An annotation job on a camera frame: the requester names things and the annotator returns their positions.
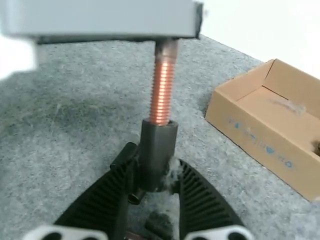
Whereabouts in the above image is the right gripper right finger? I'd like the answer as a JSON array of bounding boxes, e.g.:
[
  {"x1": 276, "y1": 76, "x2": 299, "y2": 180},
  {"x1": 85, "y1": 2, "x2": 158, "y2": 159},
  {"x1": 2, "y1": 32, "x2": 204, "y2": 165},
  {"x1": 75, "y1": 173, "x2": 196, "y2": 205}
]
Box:
[{"x1": 172, "y1": 158, "x2": 254, "y2": 240}]

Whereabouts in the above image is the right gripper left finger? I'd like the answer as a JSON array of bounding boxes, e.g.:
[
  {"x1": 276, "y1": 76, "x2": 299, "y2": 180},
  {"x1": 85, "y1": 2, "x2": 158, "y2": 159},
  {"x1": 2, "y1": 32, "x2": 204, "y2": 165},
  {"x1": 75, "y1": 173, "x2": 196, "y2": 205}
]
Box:
[{"x1": 23, "y1": 149, "x2": 141, "y2": 240}]

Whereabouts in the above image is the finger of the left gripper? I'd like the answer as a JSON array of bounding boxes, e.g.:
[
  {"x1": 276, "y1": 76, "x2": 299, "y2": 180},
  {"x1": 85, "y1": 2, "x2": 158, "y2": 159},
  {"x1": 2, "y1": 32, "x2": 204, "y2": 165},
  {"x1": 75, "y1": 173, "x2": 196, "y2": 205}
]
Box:
[{"x1": 0, "y1": 0, "x2": 204, "y2": 79}]

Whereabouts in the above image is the dark grey hexagonal sleeve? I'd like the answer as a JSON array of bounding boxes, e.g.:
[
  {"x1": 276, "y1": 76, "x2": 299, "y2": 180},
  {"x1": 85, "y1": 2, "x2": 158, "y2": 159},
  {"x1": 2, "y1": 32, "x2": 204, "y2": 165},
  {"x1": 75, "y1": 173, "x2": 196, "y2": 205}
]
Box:
[{"x1": 138, "y1": 119, "x2": 179, "y2": 193}]

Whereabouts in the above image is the copper threaded bolt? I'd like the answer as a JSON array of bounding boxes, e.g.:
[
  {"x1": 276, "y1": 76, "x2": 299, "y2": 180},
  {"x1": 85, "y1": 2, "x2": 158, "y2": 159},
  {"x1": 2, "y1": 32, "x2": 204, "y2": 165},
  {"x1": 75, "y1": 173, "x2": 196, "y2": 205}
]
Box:
[{"x1": 148, "y1": 37, "x2": 179, "y2": 126}]

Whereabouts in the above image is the black sleeve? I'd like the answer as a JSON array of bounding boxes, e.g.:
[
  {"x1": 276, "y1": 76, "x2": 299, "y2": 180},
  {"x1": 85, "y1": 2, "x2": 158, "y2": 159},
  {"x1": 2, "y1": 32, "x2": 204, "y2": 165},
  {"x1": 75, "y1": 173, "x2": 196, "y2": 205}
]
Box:
[
  {"x1": 127, "y1": 191, "x2": 144, "y2": 205},
  {"x1": 109, "y1": 141, "x2": 138, "y2": 171}
]

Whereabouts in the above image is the cardboard box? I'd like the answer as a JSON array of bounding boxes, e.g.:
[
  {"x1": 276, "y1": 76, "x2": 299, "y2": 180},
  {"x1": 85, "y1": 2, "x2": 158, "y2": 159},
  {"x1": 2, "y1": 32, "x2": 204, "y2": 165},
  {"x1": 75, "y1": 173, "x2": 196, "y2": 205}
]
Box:
[{"x1": 204, "y1": 58, "x2": 320, "y2": 202}]

